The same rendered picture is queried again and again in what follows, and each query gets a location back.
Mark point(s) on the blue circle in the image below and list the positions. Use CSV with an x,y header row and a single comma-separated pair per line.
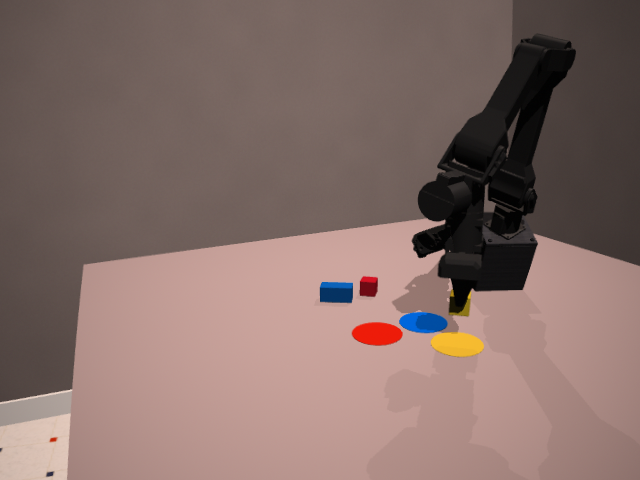
x,y
423,322

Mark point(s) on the yellow cube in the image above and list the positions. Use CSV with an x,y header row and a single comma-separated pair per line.
x,y
459,311

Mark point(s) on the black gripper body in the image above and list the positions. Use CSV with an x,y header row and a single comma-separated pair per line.
x,y
466,232

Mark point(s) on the yellow circle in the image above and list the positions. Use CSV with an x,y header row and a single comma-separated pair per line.
x,y
457,344

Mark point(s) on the red circle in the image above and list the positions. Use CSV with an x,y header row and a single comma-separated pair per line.
x,y
377,333

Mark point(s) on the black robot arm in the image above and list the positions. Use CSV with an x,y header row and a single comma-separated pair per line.
x,y
480,143

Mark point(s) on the red cube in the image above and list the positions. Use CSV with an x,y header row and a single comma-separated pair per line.
x,y
368,286

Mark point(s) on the blue block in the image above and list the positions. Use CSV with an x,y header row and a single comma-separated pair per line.
x,y
338,292

